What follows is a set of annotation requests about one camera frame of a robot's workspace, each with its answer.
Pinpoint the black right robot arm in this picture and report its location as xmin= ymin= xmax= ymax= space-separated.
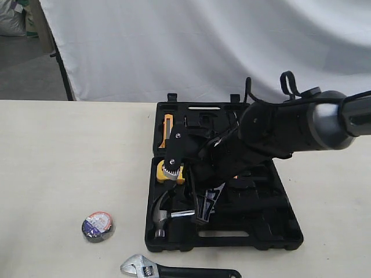
xmin=187 ymin=88 xmax=370 ymax=224

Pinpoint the grey plastic sack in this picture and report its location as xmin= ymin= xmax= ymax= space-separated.
xmin=1 ymin=0 xmax=29 ymax=36

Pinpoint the adjustable wrench black handle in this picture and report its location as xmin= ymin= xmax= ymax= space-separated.
xmin=120 ymin=254 xmax=242 ymax=278

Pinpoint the black backdrop stand pole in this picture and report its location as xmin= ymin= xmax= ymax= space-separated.
xmin=44 ymin=14 xmax=75 ymax=101

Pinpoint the yellow tape measure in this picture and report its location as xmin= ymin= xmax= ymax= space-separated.
xmin=156 ymin=160 xmax=186 ymax=185

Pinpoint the white backdrop cloth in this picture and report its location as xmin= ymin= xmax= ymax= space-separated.
xmin=41 ymin=1 xmax=370 ymax=103

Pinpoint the green white box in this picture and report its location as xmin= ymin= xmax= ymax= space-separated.
xmin=24 ymin=1 xmax=38 ymax=38

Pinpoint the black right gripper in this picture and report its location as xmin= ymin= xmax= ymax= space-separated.
xmin=190 ymin=131 xmax=272 ymax=225

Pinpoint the orange utility knife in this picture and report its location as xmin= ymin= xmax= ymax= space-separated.
xmin=159 ymin=114 xmax=173 ymax=149

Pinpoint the black electrical tape roll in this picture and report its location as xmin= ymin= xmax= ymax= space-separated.
xmin=81 ymin=211 xmax=115 ymax=243

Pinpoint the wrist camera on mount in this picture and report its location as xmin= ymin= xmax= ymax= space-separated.
xmin=163 ymin=124 xmax=199 ymax=181

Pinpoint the steel claw hammer black grip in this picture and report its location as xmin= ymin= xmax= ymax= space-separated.
xmin=152 ymin=189 xmax=195 ymax=239

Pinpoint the black plastic tool case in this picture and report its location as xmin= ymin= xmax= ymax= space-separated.
xmin=144 ymin=93 xmax=304 ymax=253

